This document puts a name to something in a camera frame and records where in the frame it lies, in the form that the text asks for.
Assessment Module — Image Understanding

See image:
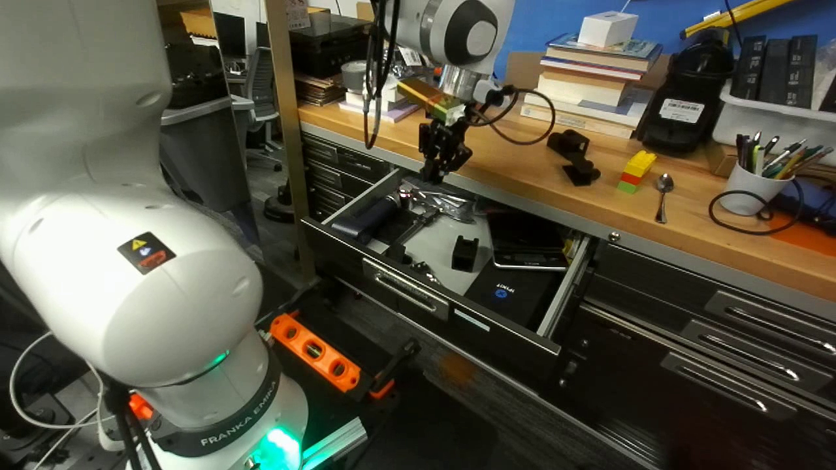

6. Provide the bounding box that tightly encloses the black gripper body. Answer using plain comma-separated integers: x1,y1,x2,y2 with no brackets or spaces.
416,110,478,164

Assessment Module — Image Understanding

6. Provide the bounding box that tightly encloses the black slanted plastic housing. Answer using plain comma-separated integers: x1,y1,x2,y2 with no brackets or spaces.
546,127,592,163

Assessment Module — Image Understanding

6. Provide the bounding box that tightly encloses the black plastic plate with hole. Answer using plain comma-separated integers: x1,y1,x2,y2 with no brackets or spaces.
561,157,602,189

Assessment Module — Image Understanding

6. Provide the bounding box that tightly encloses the black metal drawer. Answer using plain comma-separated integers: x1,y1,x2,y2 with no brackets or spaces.
298,164,602,361

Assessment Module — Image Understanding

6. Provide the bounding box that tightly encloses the light grey drawer liner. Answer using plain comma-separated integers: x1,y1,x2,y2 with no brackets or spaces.
399,212,502,301

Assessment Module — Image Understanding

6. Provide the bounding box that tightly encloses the black drawer cabinet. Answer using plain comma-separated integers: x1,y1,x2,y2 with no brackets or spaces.
555,236,836,470
298,127,397,225

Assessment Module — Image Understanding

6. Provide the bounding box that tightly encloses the clear plastic bag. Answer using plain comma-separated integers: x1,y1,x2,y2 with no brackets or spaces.
399,180,480,227

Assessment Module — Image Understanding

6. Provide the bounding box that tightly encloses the purple board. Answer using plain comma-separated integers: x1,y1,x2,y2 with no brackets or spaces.
341,103,423,126

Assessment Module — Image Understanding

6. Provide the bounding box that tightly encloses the white foam block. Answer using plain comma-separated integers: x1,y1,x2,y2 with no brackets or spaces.
341,82,421,116

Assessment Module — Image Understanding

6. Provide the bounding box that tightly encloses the crumpled foil bag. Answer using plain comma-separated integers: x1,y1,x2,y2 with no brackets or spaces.
395,41,434,78

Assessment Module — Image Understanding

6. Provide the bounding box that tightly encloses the black tablet with silver rim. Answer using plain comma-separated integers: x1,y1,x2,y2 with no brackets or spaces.
482,206,576,274

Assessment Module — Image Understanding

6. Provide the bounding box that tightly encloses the small cardboard box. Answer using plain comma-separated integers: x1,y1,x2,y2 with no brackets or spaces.
506,49,546,100

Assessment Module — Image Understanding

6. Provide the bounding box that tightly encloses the stack of books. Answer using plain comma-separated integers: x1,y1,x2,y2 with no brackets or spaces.
520,90,649,142

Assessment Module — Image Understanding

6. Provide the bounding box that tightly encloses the stack of dark boards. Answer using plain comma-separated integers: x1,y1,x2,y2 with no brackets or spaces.
293,74,348,108

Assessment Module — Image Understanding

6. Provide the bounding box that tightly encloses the black box with blue logo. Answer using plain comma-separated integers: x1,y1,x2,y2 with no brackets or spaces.
461,259,568,332

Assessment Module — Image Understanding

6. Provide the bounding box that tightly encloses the thick cream book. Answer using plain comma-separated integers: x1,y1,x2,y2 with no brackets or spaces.
530,71,653,112

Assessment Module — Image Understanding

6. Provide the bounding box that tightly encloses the black office chair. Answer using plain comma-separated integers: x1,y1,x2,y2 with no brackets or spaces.
244,46,284,173

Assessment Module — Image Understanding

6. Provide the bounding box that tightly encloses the thin dark book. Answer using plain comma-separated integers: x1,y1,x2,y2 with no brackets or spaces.
542,35,664,63

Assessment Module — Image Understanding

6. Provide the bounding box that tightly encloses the yellow toy block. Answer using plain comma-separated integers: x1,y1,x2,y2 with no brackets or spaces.
625,150,661,180

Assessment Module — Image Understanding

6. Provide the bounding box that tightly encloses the small white box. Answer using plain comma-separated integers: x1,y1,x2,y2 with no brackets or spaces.
575,11,639,49

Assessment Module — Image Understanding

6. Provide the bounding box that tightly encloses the black and orange clamp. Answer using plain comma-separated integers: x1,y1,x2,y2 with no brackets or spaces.
366,338,423,403

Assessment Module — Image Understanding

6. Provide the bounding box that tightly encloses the metal spoon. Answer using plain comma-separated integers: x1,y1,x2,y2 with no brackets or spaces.
649,169,675,227

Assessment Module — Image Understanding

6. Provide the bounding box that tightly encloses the orange spirit level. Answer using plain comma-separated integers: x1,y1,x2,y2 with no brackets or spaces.
267,310,363,396

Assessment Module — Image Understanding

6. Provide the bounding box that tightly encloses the grey waste bin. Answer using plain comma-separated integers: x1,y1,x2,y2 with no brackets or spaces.
158,92,256,217

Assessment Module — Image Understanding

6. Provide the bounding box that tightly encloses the black device with display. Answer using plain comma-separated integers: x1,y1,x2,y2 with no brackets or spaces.
628,35,737,159

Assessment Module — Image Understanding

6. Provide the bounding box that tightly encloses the dark background monitor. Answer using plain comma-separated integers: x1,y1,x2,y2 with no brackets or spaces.
213,11,248,63

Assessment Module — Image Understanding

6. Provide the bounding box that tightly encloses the blue back panel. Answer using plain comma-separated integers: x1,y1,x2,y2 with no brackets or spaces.
506,0,836,90

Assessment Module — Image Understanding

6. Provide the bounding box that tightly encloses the white pen cup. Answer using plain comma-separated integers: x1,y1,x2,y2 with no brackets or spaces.
719,163,792,220

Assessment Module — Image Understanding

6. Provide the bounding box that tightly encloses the black rectangular box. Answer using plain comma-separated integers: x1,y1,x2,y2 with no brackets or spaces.
755,36,793,104
781,35,820,112
728,35,770,100

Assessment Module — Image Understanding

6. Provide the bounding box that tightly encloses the silver pen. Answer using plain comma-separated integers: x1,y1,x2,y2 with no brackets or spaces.
759,130,783,169

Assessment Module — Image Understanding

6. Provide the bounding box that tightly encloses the white plastic tray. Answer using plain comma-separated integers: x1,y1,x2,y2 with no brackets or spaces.
709,82,836,167

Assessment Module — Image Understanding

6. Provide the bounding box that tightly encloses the yellow spirit level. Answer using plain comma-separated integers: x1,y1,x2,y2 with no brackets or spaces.
681,0,793,41

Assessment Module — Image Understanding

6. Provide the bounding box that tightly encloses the cup of pens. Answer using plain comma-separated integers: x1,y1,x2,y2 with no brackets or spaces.
768,142,826,180

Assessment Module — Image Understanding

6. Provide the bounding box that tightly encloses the orange flat sheet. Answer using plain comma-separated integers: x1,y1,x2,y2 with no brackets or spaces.
768,220,836,261

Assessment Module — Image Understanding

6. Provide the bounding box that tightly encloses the orange knob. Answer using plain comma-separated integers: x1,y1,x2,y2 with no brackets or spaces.
128,392,158,426

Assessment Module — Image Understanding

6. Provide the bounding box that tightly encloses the gold wrist camera bar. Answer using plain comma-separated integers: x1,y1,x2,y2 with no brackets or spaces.
397,76,466,126

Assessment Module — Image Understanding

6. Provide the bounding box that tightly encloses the grey duct tape roll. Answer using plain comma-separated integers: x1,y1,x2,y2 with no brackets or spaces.
337,61,374,93

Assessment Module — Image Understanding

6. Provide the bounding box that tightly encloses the wooden post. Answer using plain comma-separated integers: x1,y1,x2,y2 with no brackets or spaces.
263,0,321,285

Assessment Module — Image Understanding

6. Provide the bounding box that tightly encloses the black cable loop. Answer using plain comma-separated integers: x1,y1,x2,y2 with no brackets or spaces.
704,177,807,237

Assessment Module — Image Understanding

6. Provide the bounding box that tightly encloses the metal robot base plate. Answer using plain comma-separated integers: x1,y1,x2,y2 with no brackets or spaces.
294,415,371,470

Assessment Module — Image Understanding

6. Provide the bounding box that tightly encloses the white floor cable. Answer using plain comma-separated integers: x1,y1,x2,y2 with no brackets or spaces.
4,332,120,470

